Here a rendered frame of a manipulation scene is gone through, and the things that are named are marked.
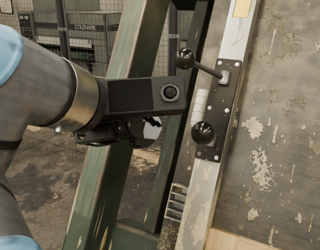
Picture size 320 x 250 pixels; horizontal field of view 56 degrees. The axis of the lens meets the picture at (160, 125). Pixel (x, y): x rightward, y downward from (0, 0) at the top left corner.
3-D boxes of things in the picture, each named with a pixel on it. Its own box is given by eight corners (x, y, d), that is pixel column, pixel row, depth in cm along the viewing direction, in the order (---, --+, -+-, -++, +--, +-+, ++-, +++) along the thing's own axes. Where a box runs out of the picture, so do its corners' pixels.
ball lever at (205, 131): (199, 147, 58) (186, 141, 45) (204, 128, 58) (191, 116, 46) (219, 152, 57) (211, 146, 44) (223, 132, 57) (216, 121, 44)
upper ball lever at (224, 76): (219, 90, 59) (167, 66, 52) (223, 71, 60) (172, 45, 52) (234, 89, 56) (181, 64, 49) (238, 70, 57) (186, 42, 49)
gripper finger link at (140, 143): (144, 123, 49) (116, 112, 41) (153, 121, 49) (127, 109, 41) (146, 151, 48) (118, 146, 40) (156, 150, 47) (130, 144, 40)
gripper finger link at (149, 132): (135, 132, 55) (107, 123, 47) (165, 127, 53) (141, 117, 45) (136, 149, 54) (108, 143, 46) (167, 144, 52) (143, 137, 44)
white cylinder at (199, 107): (199, 91, 64) (191, 127, 64) (195, 87, 62) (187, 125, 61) (213, 93, 63) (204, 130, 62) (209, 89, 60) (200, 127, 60)
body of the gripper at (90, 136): (97, 102, 48) (41, 79, 37) (145, 91, 45) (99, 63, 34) (99, 149, 47) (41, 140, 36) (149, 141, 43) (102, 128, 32)
